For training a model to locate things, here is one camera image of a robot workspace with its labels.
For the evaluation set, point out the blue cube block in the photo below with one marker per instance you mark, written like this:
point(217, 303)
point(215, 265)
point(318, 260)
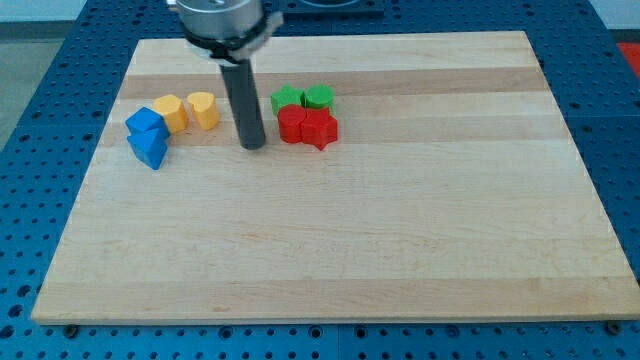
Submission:
point(144, 120)

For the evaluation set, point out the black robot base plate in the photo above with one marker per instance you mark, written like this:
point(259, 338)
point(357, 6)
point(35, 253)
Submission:
point(329, 7)

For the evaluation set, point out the light wooden board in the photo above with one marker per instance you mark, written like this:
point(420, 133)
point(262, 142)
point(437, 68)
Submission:
point(454, 193)

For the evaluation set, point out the red heart block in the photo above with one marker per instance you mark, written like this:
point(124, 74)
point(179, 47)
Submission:
point(290, 118)

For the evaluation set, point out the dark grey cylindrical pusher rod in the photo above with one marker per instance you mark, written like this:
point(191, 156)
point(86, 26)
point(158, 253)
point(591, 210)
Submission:
point(243, 98)

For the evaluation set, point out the yellow heart block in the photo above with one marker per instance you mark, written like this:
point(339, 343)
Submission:
point(204, 109)

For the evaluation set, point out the green star block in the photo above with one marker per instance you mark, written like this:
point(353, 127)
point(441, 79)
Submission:
point(286, 95)

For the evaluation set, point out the red object at edge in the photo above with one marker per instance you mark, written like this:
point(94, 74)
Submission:
point(631, 52)

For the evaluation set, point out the red star block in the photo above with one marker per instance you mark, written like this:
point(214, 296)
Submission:
point(319, 128)

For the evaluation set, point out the green cylinder block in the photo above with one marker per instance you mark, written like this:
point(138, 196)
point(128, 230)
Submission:
point(319, 96)

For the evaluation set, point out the blue triangle block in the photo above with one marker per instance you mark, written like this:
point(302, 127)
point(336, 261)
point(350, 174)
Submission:
point(149, 147)

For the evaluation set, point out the yellow hexagon block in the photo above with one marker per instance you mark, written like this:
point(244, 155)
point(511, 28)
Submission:
point(172, 109)

